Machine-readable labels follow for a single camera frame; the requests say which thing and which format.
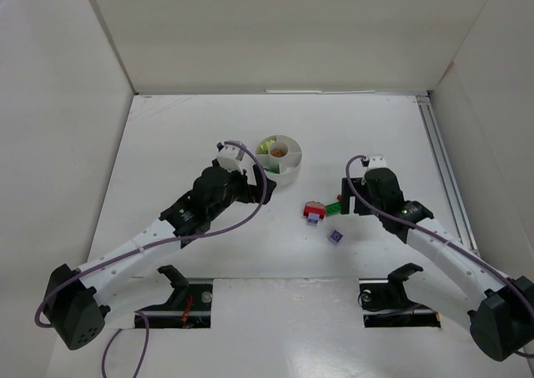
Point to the aluminium rail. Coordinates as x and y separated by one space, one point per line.
448 179

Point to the red pink lego figure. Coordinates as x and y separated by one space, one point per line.
314 212

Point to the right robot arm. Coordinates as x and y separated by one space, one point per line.
494 308

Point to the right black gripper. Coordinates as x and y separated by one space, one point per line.
352 200

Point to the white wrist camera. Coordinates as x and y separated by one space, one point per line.
374 161
230 156

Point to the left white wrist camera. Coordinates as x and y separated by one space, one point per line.
230 156

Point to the lime green lego brick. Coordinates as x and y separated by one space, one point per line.
264 147

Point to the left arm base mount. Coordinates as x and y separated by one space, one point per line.
187 307

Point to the dark green lego brick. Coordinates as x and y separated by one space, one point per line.
273 169

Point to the purple lego brick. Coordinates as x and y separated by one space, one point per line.
335 237

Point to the white round divided container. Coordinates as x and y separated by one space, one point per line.
289 165

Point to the brown lego plate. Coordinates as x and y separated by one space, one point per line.
278 149

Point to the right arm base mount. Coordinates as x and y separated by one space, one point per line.
385 304

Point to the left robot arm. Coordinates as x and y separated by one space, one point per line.
79 302

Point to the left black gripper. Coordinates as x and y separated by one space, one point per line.
252 187

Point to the green lego plate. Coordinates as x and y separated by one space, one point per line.
332 209

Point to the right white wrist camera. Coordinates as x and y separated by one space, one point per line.
374 161

